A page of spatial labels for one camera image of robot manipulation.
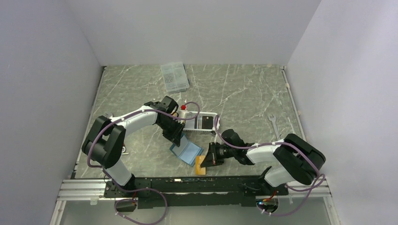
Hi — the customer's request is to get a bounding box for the black credit card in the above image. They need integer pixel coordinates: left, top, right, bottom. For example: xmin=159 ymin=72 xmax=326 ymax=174
xmin=199 ymin=115 xmax=214 ymax=130

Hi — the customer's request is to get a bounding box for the white striped credit card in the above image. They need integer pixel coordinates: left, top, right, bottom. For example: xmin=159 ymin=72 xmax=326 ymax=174
xmin=184 ymin=115 xmax=199 ymax=131

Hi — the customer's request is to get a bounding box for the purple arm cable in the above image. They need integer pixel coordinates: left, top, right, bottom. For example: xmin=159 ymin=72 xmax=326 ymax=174
xmin=86 ymin=101 xmax=201 ymax=224
xmin=213 ymin=114 xmax=327 ymax=193

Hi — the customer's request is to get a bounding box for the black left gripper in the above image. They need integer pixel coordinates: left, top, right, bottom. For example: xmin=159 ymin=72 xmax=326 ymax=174
xmin=157 ymin=117 xmax=185 ymax=147

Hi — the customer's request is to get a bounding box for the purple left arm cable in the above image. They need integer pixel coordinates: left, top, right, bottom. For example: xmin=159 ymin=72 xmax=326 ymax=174
xmin=86 ymin=101 xmax=201 ymax=224

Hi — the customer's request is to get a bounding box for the clear plastic screw box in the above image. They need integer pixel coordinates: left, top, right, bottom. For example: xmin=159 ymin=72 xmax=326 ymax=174
xmin=161 ymin=62 xmax=190 ymax=93

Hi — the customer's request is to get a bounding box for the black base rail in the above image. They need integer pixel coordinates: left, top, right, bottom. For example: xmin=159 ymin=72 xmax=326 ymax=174
xmin=103 ymin=176 xmax=289 ymax=209

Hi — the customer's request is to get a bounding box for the gold credit card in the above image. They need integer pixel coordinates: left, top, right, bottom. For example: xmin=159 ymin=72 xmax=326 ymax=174
xmin=194 ymin=156 xmax=206 ymax=176

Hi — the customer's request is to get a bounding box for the blue card holder wallet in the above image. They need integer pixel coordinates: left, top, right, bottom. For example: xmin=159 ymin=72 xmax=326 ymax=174
xmin=169 ymin=134 xmax=203 ymax=167

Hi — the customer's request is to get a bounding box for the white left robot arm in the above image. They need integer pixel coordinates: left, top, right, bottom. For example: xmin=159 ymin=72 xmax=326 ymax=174
xmin=82 ymin=96 xmax=184 ymax=197

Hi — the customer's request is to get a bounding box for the white plastic basket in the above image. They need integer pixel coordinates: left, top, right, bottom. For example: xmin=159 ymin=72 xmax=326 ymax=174
xmin=183 ymin=112 xmax=218 ymax=133

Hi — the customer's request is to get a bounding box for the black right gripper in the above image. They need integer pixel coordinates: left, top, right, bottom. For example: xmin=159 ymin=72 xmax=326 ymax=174
xmin=200 ymin=142 xmax=237 ymax=168

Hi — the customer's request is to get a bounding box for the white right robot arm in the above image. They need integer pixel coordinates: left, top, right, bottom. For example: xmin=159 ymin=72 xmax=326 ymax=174
xmin=200 ymin=129 xmax=326 ymax=195

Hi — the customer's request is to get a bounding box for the chrome open-end wrench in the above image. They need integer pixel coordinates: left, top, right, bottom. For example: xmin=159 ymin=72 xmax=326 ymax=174
xmin=268 ymin=114 xmax=280 ymax=139

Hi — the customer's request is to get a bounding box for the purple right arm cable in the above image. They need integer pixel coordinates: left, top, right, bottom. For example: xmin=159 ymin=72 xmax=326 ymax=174
xmin=213 ymin=114 xmax=327 ymax=193

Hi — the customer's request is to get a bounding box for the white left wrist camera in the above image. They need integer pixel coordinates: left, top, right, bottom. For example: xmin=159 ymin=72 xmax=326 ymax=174
xmin=174 ymin=105 xmax=194 ymax=123

